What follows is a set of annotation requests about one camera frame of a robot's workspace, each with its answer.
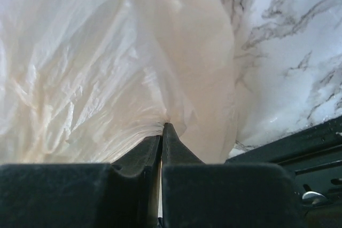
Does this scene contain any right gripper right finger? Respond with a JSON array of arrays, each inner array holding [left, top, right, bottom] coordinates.
[[161, 123, 306, 227]]

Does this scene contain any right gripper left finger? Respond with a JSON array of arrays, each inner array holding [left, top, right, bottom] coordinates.
[[1, 136, 162, 227]]

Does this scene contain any translucent orange plastic bag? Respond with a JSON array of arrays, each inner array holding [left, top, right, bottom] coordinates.
[[1, 0, 238, 163]]

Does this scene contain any black base bar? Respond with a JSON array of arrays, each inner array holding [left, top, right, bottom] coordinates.
[[227, 117, 341, 227]]

